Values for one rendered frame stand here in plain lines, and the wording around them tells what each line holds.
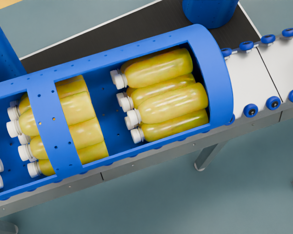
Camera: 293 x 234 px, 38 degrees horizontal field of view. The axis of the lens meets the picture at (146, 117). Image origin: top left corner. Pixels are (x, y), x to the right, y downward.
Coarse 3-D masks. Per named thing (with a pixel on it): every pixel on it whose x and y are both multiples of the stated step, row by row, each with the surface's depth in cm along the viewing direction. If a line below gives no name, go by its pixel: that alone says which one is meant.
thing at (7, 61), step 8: (0, 32) 145; (0, 40) 145; (0, 48) 145; (8, 48) 154; (0, 56) 147; (8, 56) 154; (16, 56) 167; (0, 64) 149; (8, 64) 155; (16, 64) 164; (0, 72) 152; (8, 72) 158; (16, 72) 165; (24, 72) 177; (0, 80) 155
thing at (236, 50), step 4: (276, 36) 140; (280, 36) 139; (292, 36) 135; (256, 44) 137; (260, 44) 136; (264, 44) 135; (268, 44) 134; (272, 44) 135; (236, 48) 139; (232, 52) 136; (244, 52) 134; (248, 52) 134; (228, 56) 133
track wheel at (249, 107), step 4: (248, 104) 126; (252, 104) 126; (244, 108) 126; (248, 108) 125; (252, 108) 126; (256, 108) 126; (244, 112) 126; (248, 112) 126; (252, 112) 126; (256, 112) 127; (248, 116) 127; (252, 116) 127
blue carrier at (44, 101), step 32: (192, 32) 107; (64, 64) 106; (96, 64) 102; (224, 64) 102; (0, 96) 99; (32, 96) 98; (96, 96) 125; (224, 96) 103; (0, 128) 121; (64, 128) 97; (64, 160) 100; (0, 192) 112
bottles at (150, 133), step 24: (168, 48) 119; (120, 72) 118; (24, 96) 114; (120, 96) 121; (144, 96) 113; (168, 120) 113; (192, 120) 113; (96, 144) 110; (0, 168) 114; (48, 168) 108
